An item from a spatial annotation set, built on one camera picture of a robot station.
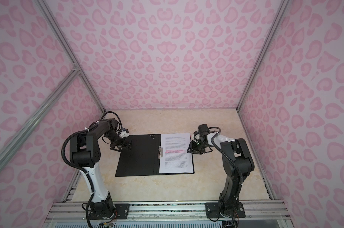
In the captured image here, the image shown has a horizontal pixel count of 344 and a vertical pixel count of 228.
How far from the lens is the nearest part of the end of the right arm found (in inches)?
30.7

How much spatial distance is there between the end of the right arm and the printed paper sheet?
52mm

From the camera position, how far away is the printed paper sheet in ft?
2.94
